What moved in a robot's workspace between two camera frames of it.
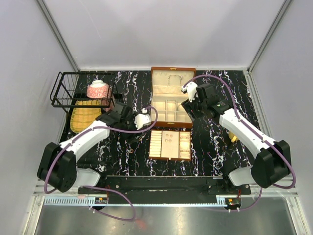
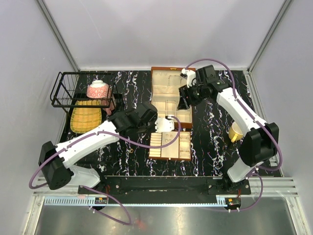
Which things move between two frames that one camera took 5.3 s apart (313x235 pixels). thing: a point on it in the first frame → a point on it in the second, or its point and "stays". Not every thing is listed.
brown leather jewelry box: (167, 97) stays
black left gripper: (133, 138) → (153, 129)
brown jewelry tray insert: (170, 144) stays
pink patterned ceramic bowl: (98, 90) stays
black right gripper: (188, 106) → (184, 103)
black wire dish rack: (91, 89) stays
